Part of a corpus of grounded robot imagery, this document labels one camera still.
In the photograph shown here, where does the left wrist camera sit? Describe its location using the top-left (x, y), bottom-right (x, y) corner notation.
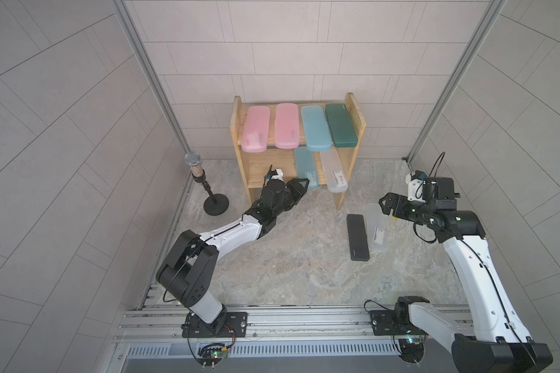
top-left (264, 166), bottom-right (284, 185)

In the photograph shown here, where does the right pink pencil case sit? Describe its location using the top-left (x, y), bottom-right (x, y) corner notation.
top-left (274, 103), bottom-right (300, 149)

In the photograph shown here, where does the right circuit board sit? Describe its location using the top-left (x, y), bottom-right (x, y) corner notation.
top-left (393, 337), bottom-right (426, 365)

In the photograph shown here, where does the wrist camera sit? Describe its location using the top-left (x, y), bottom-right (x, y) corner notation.
top-left (405, 170), bottom-right (427, 202)
top-left (264, 166), bottom-right (284, 185)

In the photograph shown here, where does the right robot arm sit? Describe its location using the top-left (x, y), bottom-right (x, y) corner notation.
top-left (378, 172), bottom-right (553, 372)

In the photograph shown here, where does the pink pencil case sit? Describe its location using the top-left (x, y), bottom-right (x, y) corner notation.
top-left (274, 103), bottom-right (300, 149)
top-left (241, 106), bottom-right (271, 153)

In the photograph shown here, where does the wooden two-tier shelf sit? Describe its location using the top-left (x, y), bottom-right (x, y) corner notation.
top-left (230, 93), bottom-right (367, 204)

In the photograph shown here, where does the microphone on black stand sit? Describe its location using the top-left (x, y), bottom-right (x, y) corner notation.
top-left (184, 151), bottom-right (230, 216)

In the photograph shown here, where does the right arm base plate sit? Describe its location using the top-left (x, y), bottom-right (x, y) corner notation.
top-left (368, 309), bottom-right (426, 337)

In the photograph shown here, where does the circuit board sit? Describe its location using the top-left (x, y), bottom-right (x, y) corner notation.
top-left (195, 343), bottom-right (230, 370)
top-left (393, 337), bottom-right (426, 365)

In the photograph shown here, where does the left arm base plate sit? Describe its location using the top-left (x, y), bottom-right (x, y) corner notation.
top-left (181, 310), bottom-right (248, 339)

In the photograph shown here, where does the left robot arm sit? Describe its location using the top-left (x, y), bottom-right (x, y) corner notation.
top-left (156, 175), bottom-right (310, 329)

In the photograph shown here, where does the small teal pencil case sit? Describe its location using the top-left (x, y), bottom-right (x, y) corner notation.
top-left (294, 147), bottom-right (319, 191)

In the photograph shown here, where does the black pencil case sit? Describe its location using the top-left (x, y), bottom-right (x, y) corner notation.
top-left (346, 214), bottom-right (370, 262)

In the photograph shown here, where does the left pink pencil case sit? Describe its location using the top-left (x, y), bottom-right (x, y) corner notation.
top-left (241, 106), bottom-right (271, 153)

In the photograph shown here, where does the aluminium rail frame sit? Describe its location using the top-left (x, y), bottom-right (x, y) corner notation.
top-left (100, 304), bottom-right (472, 372)

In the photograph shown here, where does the left circuit board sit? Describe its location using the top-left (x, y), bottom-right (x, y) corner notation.
top-left (195, 343), bottom-right (230, 370)

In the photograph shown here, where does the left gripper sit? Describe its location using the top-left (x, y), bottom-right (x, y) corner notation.
top-left (268, 178), bottom-right (309, 219)

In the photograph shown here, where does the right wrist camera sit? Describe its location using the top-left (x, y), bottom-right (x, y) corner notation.
top-left (405, 170), bottom-right (427, 202)

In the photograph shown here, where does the large light blue pencil case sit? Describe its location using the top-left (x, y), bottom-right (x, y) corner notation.
top-left (301, 105), bottom-right (333, 152)

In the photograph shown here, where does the dark green pencil case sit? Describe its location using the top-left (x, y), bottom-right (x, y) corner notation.
top-left (325, 104), bottom-right (359, 149)

